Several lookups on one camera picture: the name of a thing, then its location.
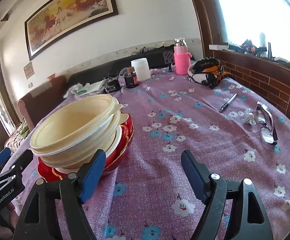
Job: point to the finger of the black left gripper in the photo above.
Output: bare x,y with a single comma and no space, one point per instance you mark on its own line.
4,156

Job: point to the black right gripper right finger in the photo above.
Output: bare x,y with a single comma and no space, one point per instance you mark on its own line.
248,218

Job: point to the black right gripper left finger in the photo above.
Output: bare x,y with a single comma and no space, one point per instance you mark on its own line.
38,218

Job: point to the white plastic plate bowl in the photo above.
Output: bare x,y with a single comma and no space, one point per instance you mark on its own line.
110,153

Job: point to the cream plastic bowl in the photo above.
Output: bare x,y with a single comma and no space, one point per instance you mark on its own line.
72,135

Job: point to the left hand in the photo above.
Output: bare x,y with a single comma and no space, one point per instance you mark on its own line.
9,216

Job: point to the floral covered stool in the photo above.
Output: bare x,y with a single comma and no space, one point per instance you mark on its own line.
18,136

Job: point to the brown armchair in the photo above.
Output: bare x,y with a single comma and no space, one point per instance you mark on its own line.
41,101

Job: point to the purple floral tablecloth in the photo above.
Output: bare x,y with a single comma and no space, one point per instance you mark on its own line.
149,197

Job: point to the eyeglasses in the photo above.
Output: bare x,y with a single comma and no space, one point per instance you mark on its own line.
265,118

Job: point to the white cloth gloves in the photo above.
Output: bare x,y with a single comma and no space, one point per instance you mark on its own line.
73,90

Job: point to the candy wrapper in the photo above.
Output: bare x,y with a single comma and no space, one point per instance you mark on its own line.
249,117

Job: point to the white paper sheet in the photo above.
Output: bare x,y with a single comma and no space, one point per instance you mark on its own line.
94,88

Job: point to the silver pen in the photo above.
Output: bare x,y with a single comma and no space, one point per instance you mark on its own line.
226,104

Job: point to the dark small jar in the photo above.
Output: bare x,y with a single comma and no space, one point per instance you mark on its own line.
130,78

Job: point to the white plastic jar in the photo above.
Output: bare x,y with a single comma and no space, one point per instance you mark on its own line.
141,68

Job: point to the black orange patterned cloth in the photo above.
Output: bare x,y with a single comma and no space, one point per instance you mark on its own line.
208,72

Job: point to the black sofa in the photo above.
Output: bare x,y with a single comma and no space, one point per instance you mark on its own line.
155,59

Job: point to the pink water bottle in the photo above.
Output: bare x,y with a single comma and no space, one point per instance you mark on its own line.
182,57

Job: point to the framed horse painting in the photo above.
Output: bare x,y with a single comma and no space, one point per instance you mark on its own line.
58,18

